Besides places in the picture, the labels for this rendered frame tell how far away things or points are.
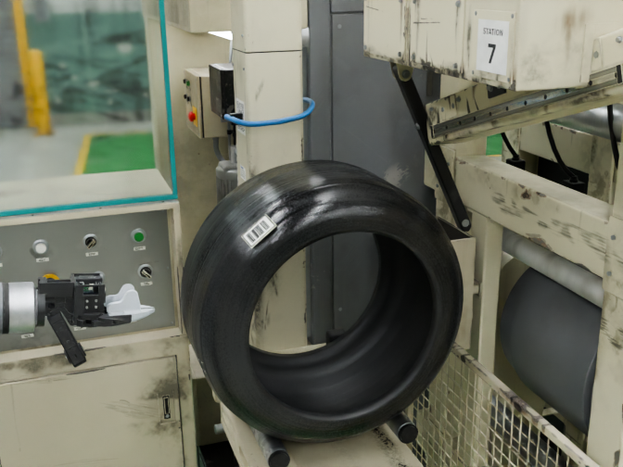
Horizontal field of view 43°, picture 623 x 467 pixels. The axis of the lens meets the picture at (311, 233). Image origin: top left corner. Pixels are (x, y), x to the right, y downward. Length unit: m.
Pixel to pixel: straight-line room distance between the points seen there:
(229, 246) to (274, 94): 0.44
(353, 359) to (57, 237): 0.80
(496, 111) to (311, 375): 0.74
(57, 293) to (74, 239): 0.61
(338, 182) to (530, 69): 0.42
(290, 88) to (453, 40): 0.47
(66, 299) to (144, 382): 0.75
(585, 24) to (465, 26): 0.20
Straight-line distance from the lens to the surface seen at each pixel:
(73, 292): 1.47
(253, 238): 1.40
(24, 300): 1.45
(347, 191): 1.45
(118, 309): 1.49
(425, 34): 1.49
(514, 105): 1.49
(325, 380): 1.84
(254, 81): 1.72
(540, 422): 1.59
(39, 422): 2.21
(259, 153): 1.75
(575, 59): 1.30
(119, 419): 2.23
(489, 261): 2.00
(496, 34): 1.28
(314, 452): 1.81
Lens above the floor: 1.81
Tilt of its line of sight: 18 degrees down
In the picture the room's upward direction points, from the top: 1 degrees counter-clockwise
